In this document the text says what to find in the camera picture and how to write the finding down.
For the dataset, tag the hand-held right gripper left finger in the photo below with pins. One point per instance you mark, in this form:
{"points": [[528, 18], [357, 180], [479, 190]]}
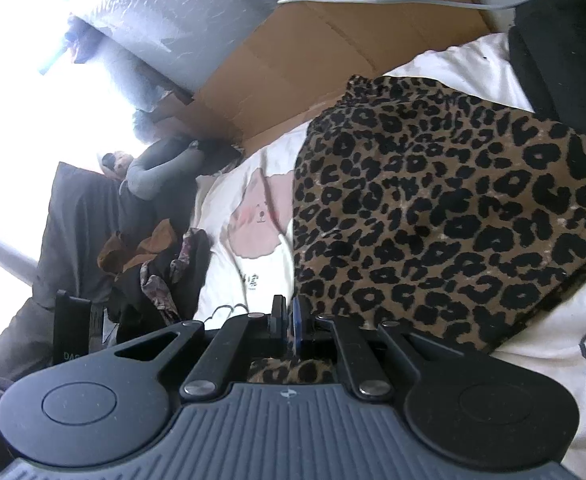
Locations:
{"points": [[279, 325]]}

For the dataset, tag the cream bear print bed sheet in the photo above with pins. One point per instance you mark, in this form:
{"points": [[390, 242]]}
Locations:
{"points": [[253, 255]]}

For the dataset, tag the brown garment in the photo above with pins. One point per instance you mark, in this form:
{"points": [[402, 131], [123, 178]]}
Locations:
{"points": [[153, 242]]}

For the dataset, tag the dark grey pillow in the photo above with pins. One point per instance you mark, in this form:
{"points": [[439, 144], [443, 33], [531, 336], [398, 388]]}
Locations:
{"points": [[83, 230]]}

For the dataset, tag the small brown plush toy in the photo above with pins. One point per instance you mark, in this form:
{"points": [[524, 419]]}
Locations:
{"points": [[118, 165]]}

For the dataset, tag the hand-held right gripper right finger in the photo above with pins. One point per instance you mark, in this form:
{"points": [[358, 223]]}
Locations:
{"points": [[298, 325]]}

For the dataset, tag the folded black garment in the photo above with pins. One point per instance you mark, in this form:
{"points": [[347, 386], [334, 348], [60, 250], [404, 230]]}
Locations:
{"points": [[568, 50]]}

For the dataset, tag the leopard print garment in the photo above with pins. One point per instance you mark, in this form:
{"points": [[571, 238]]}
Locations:
{"points": [[423, 210]]}

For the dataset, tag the grey neck pillow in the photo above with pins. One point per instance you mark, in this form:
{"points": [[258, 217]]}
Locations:
{"points": [[158, 175]]}

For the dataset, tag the flat cardboard sheet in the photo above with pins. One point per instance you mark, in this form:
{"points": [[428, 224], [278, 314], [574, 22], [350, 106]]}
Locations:
{"points": [[323, 50]]}

